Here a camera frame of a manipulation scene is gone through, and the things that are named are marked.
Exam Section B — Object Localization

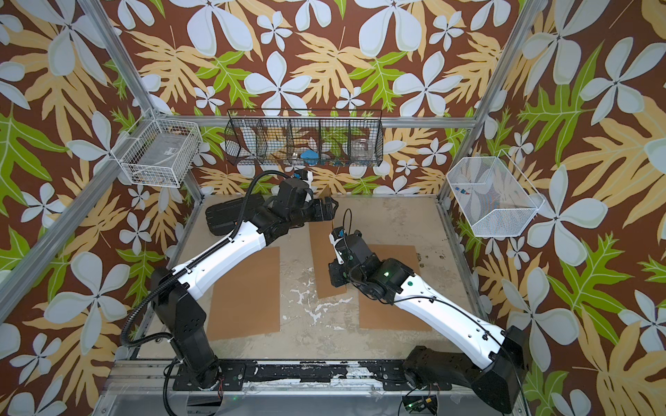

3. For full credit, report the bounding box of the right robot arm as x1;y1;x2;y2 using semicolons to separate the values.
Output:
329;227;532;414

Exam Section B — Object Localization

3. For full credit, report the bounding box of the brown file bag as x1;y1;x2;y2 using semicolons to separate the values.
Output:
357;243;433;332
308;186;349;300
206;248;280;341

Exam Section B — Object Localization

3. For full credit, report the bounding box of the blue object in basket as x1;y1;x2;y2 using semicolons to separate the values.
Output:
300;149;320;166

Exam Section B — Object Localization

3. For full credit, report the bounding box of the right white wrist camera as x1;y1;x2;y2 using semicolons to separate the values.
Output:
329;226;349;265

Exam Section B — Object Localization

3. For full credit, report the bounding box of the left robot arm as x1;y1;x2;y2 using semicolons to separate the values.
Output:
121;171;339;390

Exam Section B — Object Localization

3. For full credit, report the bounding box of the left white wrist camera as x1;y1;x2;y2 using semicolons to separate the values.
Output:
293;169;313;183

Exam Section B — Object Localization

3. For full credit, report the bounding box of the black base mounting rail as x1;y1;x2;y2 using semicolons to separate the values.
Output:
172;358;454;392

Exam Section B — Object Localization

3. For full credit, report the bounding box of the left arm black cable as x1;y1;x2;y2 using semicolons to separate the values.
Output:
120;170;295;348

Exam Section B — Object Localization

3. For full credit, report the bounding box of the white mesh basket right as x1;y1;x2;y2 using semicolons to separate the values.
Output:
447;151;546;239

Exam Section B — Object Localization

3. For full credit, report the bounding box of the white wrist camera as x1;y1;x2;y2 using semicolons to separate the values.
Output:
293;169;313;183
329;226;349;265

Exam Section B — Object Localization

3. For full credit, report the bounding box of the black wire basket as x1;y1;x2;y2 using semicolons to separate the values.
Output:
221;109;385;166

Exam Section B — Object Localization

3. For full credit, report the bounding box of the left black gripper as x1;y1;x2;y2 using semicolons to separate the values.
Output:
286;196;338;232

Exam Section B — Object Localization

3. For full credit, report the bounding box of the white wire basket left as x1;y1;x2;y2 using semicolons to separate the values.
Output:
114;118;202;188

